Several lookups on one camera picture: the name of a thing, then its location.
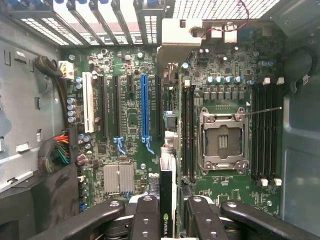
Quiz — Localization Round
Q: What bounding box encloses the black sleeved power cable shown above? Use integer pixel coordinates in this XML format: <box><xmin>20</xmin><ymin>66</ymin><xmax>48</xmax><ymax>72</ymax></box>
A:
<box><xmin>34</xmin><ymin>56</ymin><xmax>71</xmax><ymax>131</ymax></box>

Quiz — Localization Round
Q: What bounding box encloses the black plastic duct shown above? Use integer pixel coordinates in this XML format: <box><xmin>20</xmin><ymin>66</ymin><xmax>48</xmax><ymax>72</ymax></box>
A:
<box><xmin>0</xmin><ymin>163</ymin><xmax>81</xmax><ymax>240</ymax></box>

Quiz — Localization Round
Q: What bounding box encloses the white expansion slot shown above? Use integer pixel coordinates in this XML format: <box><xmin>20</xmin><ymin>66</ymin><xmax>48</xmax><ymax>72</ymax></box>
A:
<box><xmin>82</xmin><ymin>71</ymin><xmax>95</xmax><ymax>134</ymax></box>

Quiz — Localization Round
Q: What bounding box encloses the coloured power wire bundle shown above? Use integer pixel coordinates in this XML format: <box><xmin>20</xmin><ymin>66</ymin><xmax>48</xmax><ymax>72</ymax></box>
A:
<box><xmin>37</xmin><ymin>132</ymin><xmax>72</xmax><ymax>173</ymax></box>

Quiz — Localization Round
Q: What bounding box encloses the green motherboard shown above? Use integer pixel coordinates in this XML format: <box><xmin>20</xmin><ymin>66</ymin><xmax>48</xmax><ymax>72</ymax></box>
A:
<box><xmin>58</xmin><ymin>22</ymin><xmax>286</xmax><ymax>218</ymax></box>

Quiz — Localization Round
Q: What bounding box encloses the black open PC case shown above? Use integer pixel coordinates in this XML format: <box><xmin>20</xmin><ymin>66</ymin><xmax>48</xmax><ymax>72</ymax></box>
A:
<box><xmin>0</xmin><ymin>0</ymin><xmax>320</xmax><ymax>240</ymax></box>

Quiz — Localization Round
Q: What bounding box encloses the socket locking lever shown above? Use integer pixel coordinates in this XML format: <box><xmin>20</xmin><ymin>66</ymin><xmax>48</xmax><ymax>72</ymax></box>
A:
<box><xmin>246</xmin><ymin>106</ymin><xmax>283</xmax><ymax>116</ymax></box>

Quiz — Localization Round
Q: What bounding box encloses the short black expansion slot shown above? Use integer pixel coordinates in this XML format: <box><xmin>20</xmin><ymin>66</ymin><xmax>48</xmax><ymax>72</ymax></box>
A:
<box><xmin>126</xmin><ymin>74</ymin><xmax>134</xmax><ymax>94</ymax></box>

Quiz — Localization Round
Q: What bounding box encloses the long black expansion slot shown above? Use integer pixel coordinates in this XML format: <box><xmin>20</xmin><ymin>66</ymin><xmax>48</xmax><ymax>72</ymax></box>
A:
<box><xmin>154</xmin><ymin>76</ymin><xmax>164</xmax><ymax>137</ymax></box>
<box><xmin>98</xmin><ymin>74</ymin><xmax>109</xmax><ymax>140</ymax></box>

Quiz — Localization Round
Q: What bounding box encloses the red black twisted wire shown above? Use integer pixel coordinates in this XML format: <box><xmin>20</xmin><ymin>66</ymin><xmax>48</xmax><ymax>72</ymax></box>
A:
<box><xmin>199</xmin><ymin>0</ymin><xmax>250</xmax><ymax>38</ymax></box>

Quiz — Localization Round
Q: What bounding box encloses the metal CPU socket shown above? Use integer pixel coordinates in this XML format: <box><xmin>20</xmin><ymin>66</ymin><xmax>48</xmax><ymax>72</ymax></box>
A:
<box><xmin>196</xmin><ymin>106</ymin><xmax>250</xmax><ymax>176</ymax></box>

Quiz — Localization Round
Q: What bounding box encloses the white power connector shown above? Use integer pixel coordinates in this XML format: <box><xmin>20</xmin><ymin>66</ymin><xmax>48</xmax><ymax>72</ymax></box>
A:
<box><xmin>57</xmin><ymin>60</ymin><xmax>75</xmax><ymax>81</ymax></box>

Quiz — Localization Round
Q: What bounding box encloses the silver chipset heatsink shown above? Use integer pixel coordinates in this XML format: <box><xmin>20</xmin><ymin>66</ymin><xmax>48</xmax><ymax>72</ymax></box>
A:
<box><xmin>102</xmin><ymin>164</ymin><xmax>136</xmax><ymax>195</ymax></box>

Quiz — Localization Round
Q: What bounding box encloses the black wire with white tag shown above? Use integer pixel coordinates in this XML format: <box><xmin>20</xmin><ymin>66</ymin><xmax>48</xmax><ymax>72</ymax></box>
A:
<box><xmin>281</xmin><ymin>46</ymin><xmax>316</xmax><ymax>87</ymax></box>

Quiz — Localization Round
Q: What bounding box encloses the blue expansion slot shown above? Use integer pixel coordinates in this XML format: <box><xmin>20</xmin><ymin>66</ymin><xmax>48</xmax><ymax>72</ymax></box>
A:
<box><xmin>140</xmin><ymin>73</ymin><xmax>155</xmax><ymax>155</ymax></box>

